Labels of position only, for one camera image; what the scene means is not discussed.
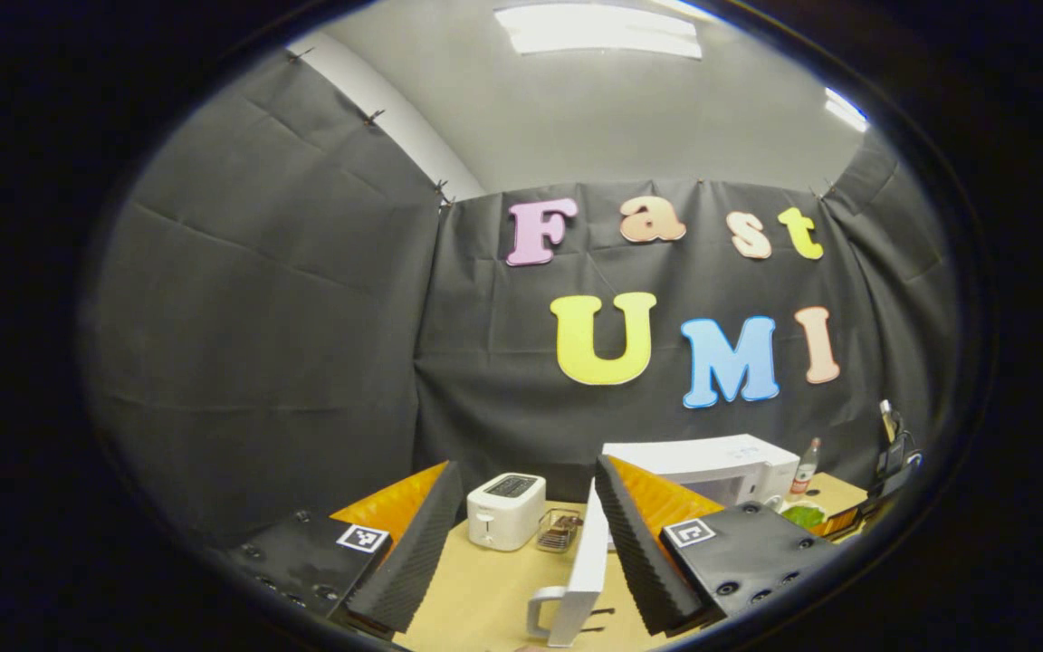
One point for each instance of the sandwich with green lettuce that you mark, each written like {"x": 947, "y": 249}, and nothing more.
{"x": 804, "y": 516}

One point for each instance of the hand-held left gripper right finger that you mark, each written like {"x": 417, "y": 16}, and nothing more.
{"x": 635, "y": 552}

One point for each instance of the large ceiling light panel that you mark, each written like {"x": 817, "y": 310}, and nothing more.
{"x": 598, "y": 27}

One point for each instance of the white microwave oven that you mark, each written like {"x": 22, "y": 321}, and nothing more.
{"x": 712, "y": 457}

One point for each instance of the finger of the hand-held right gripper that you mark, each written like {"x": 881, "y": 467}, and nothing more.
{"x": 840, "y": 523}

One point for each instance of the white toaster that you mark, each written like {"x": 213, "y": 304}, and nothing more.
{"x": 503, "y": 516}

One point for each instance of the small ceiling light panel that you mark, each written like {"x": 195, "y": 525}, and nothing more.
{"x": 846, "y": 109}

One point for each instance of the black backdrop cloth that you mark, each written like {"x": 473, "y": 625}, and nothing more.
{"x": 259, "y": 317}

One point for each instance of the clear bottle with red label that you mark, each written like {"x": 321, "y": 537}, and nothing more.
{"x": 807, "y": 475}

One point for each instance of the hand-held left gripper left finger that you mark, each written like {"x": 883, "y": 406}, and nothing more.
{"x": 413, "y": 561}

